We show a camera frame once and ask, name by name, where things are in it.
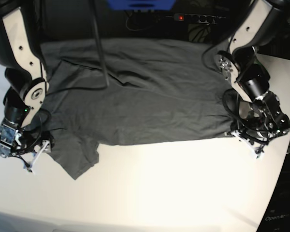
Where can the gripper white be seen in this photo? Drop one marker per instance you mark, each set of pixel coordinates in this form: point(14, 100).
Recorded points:
point(21, 144)
point(256, 123)

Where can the grey T-shirt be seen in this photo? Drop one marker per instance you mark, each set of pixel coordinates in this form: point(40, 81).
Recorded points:
point(159, 91)

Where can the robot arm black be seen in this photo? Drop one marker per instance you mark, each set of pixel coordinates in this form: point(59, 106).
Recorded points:
point(235, 55)
point(25, 71)

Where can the black OpenArm base box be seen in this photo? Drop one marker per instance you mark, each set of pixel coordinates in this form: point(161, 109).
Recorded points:
point(277, 215)

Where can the black power strip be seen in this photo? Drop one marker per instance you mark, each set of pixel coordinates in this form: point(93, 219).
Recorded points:
point(199, 18)

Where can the blue box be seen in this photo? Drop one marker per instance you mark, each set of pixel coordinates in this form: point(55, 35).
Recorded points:
point(141, 4)

